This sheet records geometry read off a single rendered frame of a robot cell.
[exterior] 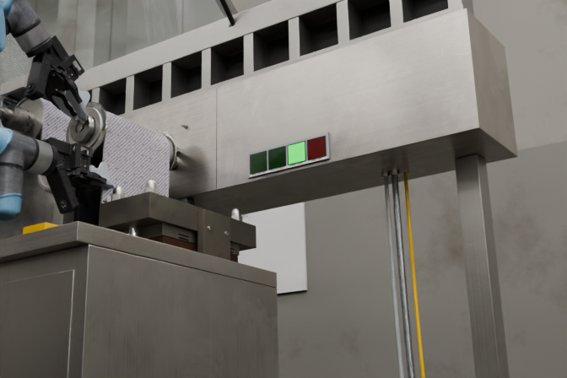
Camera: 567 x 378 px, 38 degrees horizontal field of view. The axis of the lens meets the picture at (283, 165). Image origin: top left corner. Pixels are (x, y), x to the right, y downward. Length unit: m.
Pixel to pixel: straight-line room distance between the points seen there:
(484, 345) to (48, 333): 0.95
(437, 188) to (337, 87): 1.55
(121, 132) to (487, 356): 1.04
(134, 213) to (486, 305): 0.82
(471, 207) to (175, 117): 0.90
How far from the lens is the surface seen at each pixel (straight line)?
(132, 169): 2.13
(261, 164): 2.14
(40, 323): 1.69
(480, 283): 1.97
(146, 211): 1.86
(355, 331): 3.61
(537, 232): 3.39
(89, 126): 2.09
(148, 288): 1.73
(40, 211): 2.41
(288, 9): 2.28
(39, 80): 2.01
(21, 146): 1.86
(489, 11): 3.77
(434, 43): 1.99
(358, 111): 2.03
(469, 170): 2.03
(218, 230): 1.99
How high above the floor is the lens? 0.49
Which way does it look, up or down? 19 degrees up
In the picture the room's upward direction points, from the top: 1 degrees counter-clockwise
